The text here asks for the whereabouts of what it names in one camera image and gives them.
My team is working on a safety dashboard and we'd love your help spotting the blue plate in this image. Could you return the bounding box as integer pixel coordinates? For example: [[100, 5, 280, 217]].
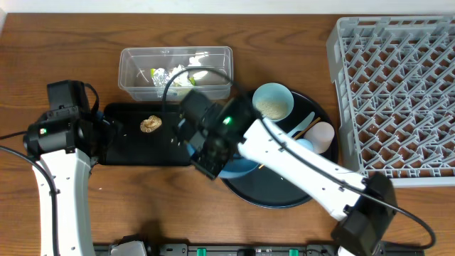
[[186, 144, 259, 180]]

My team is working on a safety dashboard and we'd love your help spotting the brown mushroom food scrap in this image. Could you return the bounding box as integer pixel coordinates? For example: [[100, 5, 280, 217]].
[[140, 115, 162, 133]]

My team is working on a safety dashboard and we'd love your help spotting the white tissue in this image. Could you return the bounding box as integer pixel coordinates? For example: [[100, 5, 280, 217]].
[[168, 65, 194, 87]]

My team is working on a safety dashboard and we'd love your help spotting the light blue bowl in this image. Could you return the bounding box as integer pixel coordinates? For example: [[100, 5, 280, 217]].
[[252, 82, 294, 122]]

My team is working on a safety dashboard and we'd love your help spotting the yellow snack wrapper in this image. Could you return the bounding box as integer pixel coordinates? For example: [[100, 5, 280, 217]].
[[151, 68, 196, 87]]

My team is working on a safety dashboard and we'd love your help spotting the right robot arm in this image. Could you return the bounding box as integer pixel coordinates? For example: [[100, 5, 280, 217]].
[[176, 91, 397, 255]]

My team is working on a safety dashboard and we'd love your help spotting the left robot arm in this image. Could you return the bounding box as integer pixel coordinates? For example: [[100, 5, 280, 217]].
[[24, 107, 122, 255]]

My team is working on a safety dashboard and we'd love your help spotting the grey dishwasher rack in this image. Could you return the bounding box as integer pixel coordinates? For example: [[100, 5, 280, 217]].
[[326, 16, 454, 188]]

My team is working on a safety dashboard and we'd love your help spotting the black rectangular tray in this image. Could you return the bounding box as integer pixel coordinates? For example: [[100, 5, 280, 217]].
[[99, 102, 190, 166]]

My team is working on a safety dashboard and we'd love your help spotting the black round tray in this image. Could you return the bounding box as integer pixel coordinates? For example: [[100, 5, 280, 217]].
[[220, 91, 332, 208]]

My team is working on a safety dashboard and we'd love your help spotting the clear plastic bin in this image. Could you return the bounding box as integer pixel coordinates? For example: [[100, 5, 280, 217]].
[[118, 46, 233, 102]]

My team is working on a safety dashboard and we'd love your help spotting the wooden chopstick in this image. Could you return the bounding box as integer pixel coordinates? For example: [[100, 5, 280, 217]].
[[292, 117, 321, 140]]

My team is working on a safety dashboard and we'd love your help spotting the light blue cup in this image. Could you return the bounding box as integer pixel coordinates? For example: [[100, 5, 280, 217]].
[[296, 139, 314, 151]]

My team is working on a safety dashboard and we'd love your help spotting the light blue plastic knife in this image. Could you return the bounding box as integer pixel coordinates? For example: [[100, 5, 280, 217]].
[[287, 112, 315, 137]]

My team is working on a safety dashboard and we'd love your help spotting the pink cup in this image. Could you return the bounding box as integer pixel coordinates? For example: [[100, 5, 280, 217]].
[[304, 122, 335, 154]]

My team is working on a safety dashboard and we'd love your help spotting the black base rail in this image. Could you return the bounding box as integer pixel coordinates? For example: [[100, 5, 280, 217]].
[[94, 244, 425, 256]]

